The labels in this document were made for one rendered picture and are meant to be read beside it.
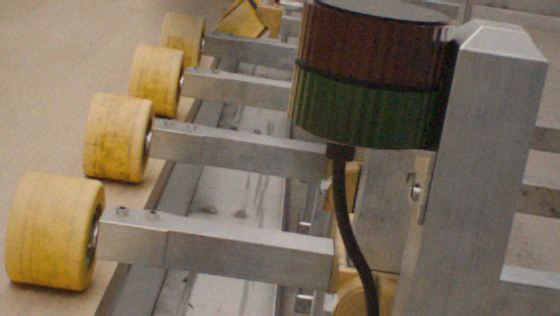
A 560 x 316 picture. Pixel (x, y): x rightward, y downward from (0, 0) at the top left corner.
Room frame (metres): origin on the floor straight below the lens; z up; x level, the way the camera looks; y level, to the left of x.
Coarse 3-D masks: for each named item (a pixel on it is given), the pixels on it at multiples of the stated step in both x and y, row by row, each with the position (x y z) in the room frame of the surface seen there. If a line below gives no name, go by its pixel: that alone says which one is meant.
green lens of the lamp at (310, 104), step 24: (312, 96) 0.38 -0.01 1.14; (336, 96) 0.38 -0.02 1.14; (360, 96) 0.37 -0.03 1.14; (384, 96) 0.37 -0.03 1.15; (408, 96) 0.38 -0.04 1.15; (432, 96) 0.39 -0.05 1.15; (312, 120) 0.38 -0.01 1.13; (336, 120) 0.38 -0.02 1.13; (360, 120) 0.37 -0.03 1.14; (384, 120) 0.38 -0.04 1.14; (408, 120) 0.38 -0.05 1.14; (432, 120) 0.39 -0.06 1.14; (360, 144) 0.37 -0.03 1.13; (384, 144) 0.38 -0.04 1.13; (408, 144) 0.38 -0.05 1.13
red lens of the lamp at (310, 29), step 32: (320, 32) 0.38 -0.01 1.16; (352, 32) 0.38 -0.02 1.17; (384, 32) 0.37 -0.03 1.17; (416, 32) 0.38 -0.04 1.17; (448, 32) 0.39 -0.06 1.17; (320, 64) 0.38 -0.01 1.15; (352, 64) 0.38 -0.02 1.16; (384, 64) 0.37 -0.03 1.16; (416, 64) 0.38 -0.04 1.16; (448, 64) 0.40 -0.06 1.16
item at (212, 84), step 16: (192, 80) 1.17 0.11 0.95; (208, 80) 1.17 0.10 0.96; (224, 80) 1.18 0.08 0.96; (240, 80) 1.18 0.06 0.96; (256, 80) 1.19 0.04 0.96; (272, 80) 1.20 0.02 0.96; (192, 96) 1.17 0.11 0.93; (208, 96) 1.17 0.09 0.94; (224, 96) 1.18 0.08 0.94; (240, 96) 1.18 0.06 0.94; (256, 96) 1.18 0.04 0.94; (272, 96) 1.18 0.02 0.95; (288, 96) 1.18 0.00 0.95; (544, 128) 1.18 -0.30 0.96; (544, 144) 1.18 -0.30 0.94
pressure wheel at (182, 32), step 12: (168, 12) 1.44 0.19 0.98; (168, 24) 1.41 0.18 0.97; (180, 24) 1.42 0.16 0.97; (192, 24) 1.42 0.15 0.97; (204, 24) 1.45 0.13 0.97; (168, 36) 1.40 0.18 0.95; (180, 36) 1.40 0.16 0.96; (192, 36) 1.41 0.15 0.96; (204, 36) 1.47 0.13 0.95; (180, 48) 1.40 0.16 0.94; (192, 48) 1.40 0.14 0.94; (192, 60) 1.41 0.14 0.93
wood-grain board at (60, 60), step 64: (0, 0) 1.76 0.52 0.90; (64, 0) 1.86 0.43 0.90; (128, 0) 1.97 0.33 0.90; (192, 0) 2.09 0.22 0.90; (0, 64) 1.31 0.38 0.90; (64, 64) 1.37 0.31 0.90; (128, 64) 1.43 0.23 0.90; (0, 128) 1.04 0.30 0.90; (64, 128) 1.07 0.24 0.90; (0, 192) 0.85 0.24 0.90; (128, 192) 0.91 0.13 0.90; (0, 256) 0.72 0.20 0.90
